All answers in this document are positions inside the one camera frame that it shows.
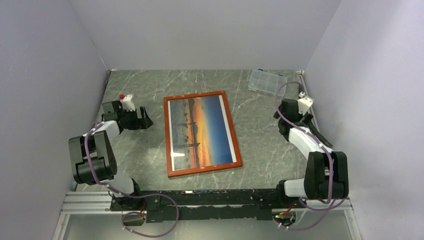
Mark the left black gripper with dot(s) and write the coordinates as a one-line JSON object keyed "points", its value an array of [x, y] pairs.
{"points": [[143, 122]]}

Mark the wooden picture frame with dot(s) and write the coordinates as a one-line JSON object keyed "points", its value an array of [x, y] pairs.
{"points": [[202, 132]]}

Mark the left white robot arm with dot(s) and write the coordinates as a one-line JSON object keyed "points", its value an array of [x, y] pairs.
{"points": [[92, 158]]}

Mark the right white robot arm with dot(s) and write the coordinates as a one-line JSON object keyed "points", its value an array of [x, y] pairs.
{"points": [[326, 173]]}

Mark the clear plastic organizer box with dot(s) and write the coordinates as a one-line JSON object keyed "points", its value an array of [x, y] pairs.
{"points": [[265, 82]]}

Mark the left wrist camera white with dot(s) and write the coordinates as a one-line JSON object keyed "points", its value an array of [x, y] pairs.
{"points": [[127, 102]]}

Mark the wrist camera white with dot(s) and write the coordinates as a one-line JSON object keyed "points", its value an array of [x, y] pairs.
{"points": [[304, 103], [127, 102]]}

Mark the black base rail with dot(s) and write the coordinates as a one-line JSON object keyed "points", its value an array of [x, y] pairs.
{"points": [[169, 205]]}

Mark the aluminium extrusion rail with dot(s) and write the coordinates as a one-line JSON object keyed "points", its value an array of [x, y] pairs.
{"points": [[80, 203]]}

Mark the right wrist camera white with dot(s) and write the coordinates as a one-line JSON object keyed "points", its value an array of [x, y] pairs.
{"points": [[304, 103]]}

